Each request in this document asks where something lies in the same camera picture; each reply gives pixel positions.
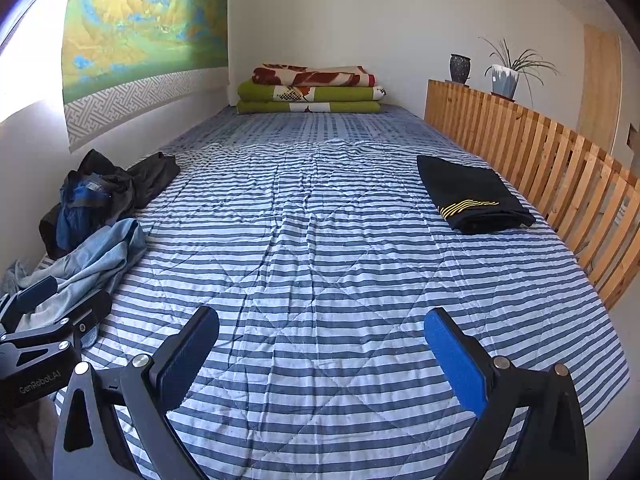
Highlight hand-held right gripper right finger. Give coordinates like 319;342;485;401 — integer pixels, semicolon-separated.
423;307;590;480

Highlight dark ceramic pot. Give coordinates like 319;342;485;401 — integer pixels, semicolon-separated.
449;54;472;85

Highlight red and cream folded blanket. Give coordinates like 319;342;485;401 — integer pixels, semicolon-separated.
251;64;377;87

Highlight blue knitted garment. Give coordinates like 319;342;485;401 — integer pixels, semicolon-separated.
55;172;113;251

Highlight wooden slatted bed rail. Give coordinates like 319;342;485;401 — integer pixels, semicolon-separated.
424;79;640;311

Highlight dark grey garment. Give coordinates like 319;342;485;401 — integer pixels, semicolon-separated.
65;149;148;221

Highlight wooden board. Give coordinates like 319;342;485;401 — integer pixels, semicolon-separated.
577;24;624;154

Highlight landscape wall poster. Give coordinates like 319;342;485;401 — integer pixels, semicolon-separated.
61;0;231;153

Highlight blue striped bed quilt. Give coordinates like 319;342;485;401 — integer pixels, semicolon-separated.
10;135;631;480

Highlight black folded garment yellow stripes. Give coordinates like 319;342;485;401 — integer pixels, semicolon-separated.
416;154;537;235

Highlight potted plant in white pot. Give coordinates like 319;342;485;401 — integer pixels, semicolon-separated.
477;36;561;102

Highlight blue patterned bed sheet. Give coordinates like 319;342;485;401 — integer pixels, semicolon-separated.
160;105;453;156

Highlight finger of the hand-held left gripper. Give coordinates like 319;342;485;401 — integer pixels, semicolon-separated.
0;289;114;357
0;275;59;332

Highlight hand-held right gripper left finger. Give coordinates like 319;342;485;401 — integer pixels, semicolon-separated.
52;306;221;480

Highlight light blue garment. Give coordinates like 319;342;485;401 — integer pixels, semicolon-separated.
0;218;153;351

